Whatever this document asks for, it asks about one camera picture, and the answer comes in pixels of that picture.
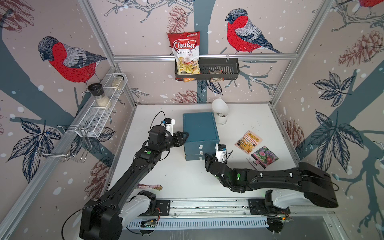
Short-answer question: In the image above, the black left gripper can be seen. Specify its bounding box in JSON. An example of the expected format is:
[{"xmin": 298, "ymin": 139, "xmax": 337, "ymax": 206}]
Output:
[{"xmin": 158, "ymin": 132, "xmax": 190, "ymax": 153}]

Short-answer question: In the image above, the pink seed bag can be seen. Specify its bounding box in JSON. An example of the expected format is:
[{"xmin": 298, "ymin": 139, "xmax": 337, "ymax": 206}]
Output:
[{"xmin": 247, "ymin": 146, "xmax": 279, "ymax": 171}]

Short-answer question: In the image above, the yellow striped seed bag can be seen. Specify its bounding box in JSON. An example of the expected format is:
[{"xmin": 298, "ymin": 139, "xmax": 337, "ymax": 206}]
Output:
[{"xmin": 235, "ymin": 131, "xmax": 263, "ymax": 155}]

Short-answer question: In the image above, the teal drawer cabinet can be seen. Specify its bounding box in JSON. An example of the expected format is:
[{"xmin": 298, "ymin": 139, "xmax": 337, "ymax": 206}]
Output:
[{"xmin": 183, "ymin": 112, "xmax": 220, "ymax": 161}]

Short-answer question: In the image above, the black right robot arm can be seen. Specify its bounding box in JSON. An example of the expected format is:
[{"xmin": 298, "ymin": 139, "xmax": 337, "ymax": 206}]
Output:
[{"xmin": 205, "ymin": 154, "xmax": 339, "ymax": 209}]

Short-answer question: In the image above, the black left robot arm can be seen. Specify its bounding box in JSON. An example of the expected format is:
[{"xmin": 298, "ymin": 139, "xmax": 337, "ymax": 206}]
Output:
[{"xmin": 79, "ymin": 125, "xmax": 189, "ymax": 240}]

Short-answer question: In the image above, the small jar on shelf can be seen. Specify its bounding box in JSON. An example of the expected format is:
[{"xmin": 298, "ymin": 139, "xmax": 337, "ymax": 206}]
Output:
[{"xmin": 111, "ymin": 75, "xmax": 124, "ymax": 91}]

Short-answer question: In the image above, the black-lidded spice jar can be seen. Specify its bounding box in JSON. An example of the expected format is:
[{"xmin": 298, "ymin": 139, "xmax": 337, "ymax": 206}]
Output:
[{"xmin": 87, "ymin": 83, "xmax": 112, "ymax": 109}]

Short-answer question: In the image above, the red Chuba cassava chips bag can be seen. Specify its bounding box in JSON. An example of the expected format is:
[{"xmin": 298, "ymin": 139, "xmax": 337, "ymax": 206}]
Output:
[{"xmin": 167, "ymin": 32, "xmax": 201, "ymax": 76}]

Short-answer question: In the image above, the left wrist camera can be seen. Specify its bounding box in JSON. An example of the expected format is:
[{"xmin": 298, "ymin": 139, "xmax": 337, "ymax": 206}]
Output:
[{"xmin": 163, "ymin": 118, "xmax": 176, "ymax": 136}]

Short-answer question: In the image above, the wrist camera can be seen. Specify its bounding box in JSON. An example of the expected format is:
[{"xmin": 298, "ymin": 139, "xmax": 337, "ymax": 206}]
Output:
[
  {"xmin": 215, "ymin": 144, "xmax": 227, "ymax": 163},
  {"xmin": 163, "ymin": 118, "xmax": 176, "ymax": 136}
]

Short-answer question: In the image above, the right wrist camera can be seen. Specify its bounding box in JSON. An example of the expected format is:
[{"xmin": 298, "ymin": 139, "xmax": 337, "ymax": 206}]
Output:
[{"xmin": 215, "ymin": 144, "xmax": 227, "ymax": 163}]

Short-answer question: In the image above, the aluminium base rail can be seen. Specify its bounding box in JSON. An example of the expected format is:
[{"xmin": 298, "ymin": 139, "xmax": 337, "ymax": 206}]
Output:
[{"xmin": 85, "ymin": 196, "xmax": 334, "ymax": 218}]

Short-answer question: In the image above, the white wire wall shelf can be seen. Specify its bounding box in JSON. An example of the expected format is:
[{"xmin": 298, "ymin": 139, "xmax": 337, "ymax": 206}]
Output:
[{"xmin": 78, "ymin": 73, "xmax": 127, "ymax": 138}]

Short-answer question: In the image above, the black wall basket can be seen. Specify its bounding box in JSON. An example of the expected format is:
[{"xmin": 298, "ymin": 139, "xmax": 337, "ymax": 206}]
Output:
[{"xmin": 175, "ymin": 58, "xmax": 240, "ymax": 81}]

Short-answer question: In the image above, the chrome wire rack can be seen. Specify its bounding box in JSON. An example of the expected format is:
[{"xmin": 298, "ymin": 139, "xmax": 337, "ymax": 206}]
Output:
[{"xmin": 35, "ymin": 125, "xmax": 93, "ymax": 163}]

